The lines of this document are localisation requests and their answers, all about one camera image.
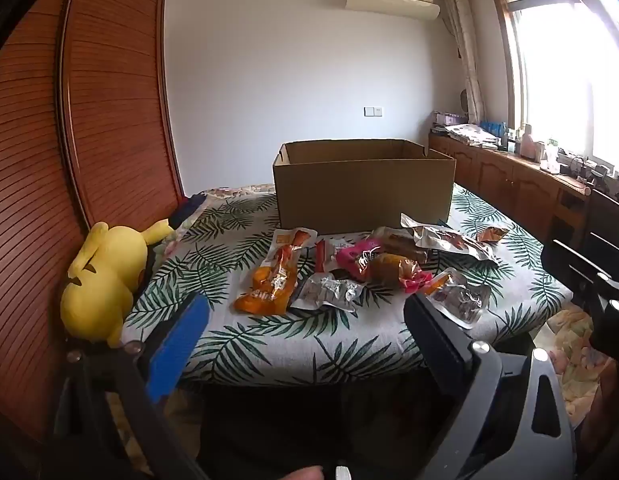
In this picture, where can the red stick snack packet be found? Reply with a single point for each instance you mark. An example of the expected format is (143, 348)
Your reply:
(321, 255)

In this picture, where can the black chair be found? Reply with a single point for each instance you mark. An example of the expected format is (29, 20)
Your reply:
(607, 220)

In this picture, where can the large silver snack packet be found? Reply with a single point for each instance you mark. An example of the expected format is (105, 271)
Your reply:
(439, 237)

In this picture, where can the green leaf print bedsheet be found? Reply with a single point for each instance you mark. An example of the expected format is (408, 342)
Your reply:
(339, 335)

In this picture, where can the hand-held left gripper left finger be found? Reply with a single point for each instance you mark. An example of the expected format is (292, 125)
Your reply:
(179, 345)

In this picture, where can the grey oval object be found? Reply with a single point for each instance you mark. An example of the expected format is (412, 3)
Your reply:
(463, 99)

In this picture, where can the blue bottles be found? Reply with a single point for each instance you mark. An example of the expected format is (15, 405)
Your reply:
(492, 126)

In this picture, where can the white bottle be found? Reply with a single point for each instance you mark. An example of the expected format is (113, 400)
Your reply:
(552, 154)

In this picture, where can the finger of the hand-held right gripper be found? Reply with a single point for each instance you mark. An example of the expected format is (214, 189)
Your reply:
(572, 272)

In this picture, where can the white wall switch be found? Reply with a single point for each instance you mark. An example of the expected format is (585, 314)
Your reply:
(373, 110)

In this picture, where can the clear snack packet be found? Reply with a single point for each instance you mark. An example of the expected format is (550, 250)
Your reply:
(462, 300)

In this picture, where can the wooden slatted wardrobe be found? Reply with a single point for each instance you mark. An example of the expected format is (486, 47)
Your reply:
(89, 135)

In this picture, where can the floral curtain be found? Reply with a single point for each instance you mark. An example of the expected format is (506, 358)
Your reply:
(464, 50)

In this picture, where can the dark brown snack packet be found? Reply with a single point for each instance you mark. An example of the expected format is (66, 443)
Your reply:
(399, 242)

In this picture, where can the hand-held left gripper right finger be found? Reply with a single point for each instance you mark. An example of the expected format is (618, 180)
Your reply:
(439, 340)

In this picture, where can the person's left hand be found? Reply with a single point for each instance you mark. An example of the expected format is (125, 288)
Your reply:
(304, 474)

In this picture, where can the pink bottle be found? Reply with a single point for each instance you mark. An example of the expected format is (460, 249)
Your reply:
(527, 145)

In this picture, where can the window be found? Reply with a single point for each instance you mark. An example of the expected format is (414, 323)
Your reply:
(564, 70)

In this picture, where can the long orange snack packet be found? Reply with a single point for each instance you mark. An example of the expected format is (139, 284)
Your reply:
(269, 285)

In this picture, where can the brown cardboard box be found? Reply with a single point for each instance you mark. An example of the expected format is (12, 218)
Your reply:
(364, 195)

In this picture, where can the folded patterned cloth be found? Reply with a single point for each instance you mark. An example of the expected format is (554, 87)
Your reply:
(469, 133)

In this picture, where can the small orange snack packet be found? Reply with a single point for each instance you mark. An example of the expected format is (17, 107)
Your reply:
(492, 234)

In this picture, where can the brown bread packet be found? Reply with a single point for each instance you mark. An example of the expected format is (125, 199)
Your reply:
(394, 267)

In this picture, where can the wooden cabinet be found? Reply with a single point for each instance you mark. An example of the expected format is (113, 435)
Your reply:
(509, 180)

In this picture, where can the yellow plush toy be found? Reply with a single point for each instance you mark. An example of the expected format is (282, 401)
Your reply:
(104, 280)

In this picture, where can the floral quilt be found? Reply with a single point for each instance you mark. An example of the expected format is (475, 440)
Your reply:
(574, 345)

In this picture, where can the pink snack packet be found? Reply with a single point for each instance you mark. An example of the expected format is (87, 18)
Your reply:
(357, 257)

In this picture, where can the pink box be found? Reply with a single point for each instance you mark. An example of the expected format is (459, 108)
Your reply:
(449, 119)

